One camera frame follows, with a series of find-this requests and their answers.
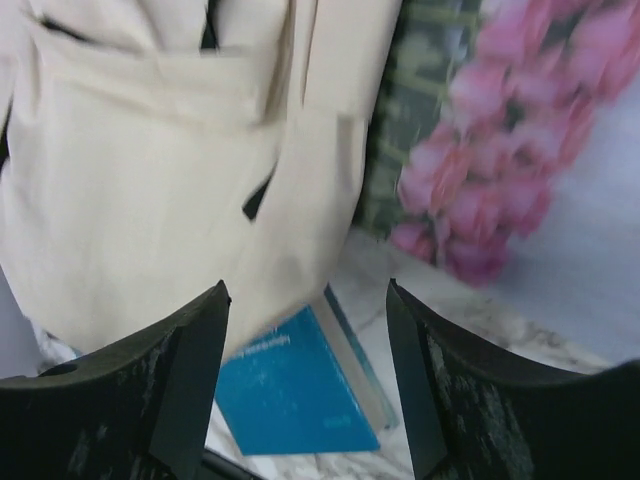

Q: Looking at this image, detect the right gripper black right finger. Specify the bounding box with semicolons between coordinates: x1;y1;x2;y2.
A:
386;282;639;479

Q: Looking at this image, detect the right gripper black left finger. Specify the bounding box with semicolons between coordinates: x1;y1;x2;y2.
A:
1;282;231;479

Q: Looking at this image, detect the beige canvas student bag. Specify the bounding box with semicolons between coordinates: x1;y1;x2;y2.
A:
1;1;400;355

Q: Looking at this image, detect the white flower cover book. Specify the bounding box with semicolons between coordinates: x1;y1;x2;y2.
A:
357;0;640;381

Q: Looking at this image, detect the blue notebook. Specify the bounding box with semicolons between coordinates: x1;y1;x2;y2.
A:
215;289;399;456

